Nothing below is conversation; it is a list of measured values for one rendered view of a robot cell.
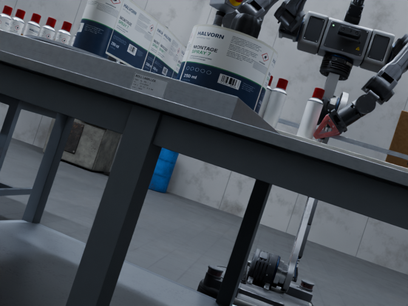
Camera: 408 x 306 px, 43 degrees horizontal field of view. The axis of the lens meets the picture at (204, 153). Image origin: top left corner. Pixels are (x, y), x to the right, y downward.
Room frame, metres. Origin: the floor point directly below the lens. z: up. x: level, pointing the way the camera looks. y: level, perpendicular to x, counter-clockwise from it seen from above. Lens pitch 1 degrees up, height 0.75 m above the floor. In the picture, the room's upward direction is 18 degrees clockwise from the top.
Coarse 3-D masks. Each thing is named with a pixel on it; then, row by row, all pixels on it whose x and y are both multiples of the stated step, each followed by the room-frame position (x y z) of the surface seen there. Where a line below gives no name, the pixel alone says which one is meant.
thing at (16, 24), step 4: (16, 12) 2.07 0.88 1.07; (20, 12) 2.07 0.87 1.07; (24, 12) 2.08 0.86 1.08; (16, 16) 2.07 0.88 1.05; (20, 16) 2.07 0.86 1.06; (12, 20) 2.06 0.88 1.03; (16, 20) 2.06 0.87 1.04; (20, 20) 2.07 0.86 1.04; (12, 24) 2.06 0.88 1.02; (16, 24) 2.06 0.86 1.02; (20, 24) 2.07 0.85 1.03; (8, 28) 2.06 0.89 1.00; (12, 28) 2.06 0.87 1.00; (16, 28) 2.06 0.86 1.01; (20, 28) 2.07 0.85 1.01; (12, 32) 2.06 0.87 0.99; (16, 32) 2.06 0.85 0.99; (20, 32) 2.08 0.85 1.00
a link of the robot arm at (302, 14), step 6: (288, 0) 2.14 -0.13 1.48; (294, 0) 2.08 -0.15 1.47; (300, 0) 2.07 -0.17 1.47; (306, 0) 2.09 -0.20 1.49; (282, 6) 2.15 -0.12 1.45; (288, 6) 2.12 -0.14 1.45; (294, 6) 2.10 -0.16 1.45; (300, 6) 2.09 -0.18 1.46; (276, 12) 2.17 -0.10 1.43; (282, 12) 2.15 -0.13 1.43; (294, 12) 2.12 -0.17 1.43; (300, 12) 2.13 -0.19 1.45; (276, 18) 2.19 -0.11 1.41; (300, 18) 2.13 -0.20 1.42; (294, 24) 2.15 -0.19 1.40
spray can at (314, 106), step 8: (320, 88) 1.67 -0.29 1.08; (312, 96) 1.68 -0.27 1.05; (320, 96) 1.67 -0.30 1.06; (312, 104) 1.66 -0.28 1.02; (320, 104) 1.66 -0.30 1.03; (304, 112) 1.68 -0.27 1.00; (312, 112) 1.66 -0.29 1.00; (320, 112) 1.67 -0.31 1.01; (304, 120) 1.67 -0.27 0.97; (312, 120) 1.66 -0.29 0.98; (304, 128) 1.66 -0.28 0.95; (312, 128) 1.66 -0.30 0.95; (304, 136) 1.66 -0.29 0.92; (312, 136) 1.67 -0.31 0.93
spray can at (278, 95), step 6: (282, 78) 1.71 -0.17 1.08; (282, 84) 1.71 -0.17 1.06; (276, 90) 1.70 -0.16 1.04; (282, 90) 1.71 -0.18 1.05; (270, 96) 1.72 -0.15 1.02; (276, 96) 1.70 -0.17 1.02; (282, 96) 1.70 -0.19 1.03; (270, 102) 1.71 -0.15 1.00; (276, 102) 1.70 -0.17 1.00; (282, 102) 1.71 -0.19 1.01; (270, 108) 1.70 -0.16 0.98; (276, 108) 1.70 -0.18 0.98; (264, 114) 1.72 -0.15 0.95; (270, 114) 1.70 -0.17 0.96; (276, 114) 1.70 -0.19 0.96; (270, 120) 1.70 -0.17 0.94; (276, 120) 1.71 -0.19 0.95
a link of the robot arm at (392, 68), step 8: (400, 56) 1.63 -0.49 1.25; (392, 64) 1.62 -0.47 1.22; (400, 64) 1.62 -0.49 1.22; (384, 72) 1.61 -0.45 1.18; (392, 72) 1.61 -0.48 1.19; (400, 72) 1.61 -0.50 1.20; (376, 80) 1.60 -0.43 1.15; (384, 80) 1.60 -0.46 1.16; (392, 80) 1.61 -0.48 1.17; (368, 88) 1.62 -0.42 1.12; (376, 88) 1.60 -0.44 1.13; (384, 88) 1.59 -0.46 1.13; (392, 88) 1.59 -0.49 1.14; (384, 96) 1.60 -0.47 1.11
